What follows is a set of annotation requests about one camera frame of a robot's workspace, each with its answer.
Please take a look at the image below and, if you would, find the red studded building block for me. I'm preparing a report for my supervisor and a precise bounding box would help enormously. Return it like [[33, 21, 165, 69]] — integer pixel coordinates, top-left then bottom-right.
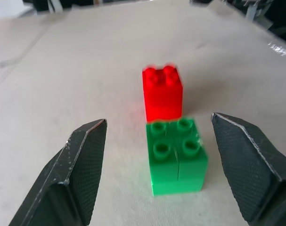
[[141, 63, 184, 123]]

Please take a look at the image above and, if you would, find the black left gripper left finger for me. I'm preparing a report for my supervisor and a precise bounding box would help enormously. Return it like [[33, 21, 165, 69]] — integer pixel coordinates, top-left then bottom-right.
[[8, 119, 108, 226]]

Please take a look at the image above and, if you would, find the green studded building block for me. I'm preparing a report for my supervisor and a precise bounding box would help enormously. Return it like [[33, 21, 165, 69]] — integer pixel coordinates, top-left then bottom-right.
[[146, 117, 209, 196]]

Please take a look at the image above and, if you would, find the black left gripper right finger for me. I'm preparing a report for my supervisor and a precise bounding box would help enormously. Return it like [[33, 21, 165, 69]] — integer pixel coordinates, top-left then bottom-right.
[[210, 112, 286, 226]]

